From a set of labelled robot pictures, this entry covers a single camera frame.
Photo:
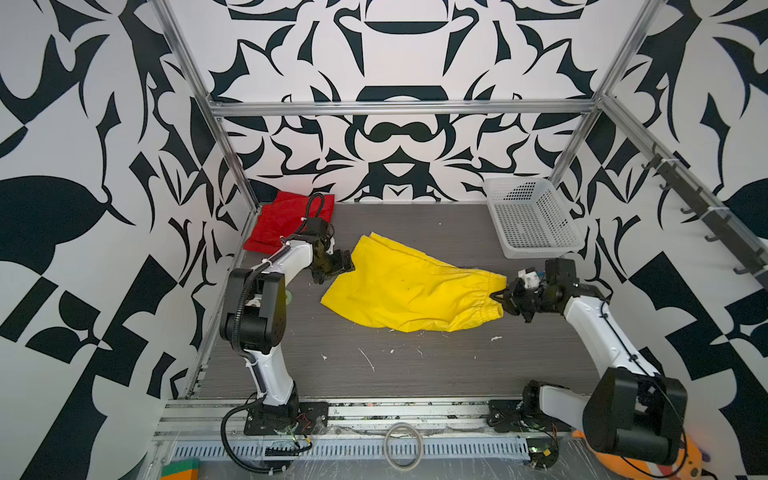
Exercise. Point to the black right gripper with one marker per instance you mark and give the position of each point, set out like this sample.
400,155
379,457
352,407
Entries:
512,299

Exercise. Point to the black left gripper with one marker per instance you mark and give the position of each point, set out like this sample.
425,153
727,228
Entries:
344,265

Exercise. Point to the red shorts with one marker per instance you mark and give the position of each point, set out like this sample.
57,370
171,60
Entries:
283,217

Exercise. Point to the yellow shorts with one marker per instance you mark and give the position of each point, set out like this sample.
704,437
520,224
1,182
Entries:
397,287

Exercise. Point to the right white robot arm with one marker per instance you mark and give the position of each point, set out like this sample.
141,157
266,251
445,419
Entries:
634,413

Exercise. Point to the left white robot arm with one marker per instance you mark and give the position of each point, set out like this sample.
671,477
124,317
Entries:
254,315

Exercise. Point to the white plastic basket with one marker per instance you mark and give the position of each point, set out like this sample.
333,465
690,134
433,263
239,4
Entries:
530,218

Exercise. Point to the orange shark plush toy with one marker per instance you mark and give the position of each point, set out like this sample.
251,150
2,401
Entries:
689,465

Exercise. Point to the green orange block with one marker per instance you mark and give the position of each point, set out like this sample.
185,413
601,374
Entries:
187,469

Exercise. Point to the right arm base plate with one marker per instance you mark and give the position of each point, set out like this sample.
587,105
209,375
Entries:
511,415

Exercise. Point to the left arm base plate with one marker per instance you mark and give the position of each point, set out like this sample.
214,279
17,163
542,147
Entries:
303,418

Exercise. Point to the aluminium frame crossbar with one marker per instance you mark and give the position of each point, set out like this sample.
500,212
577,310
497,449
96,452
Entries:
412,107

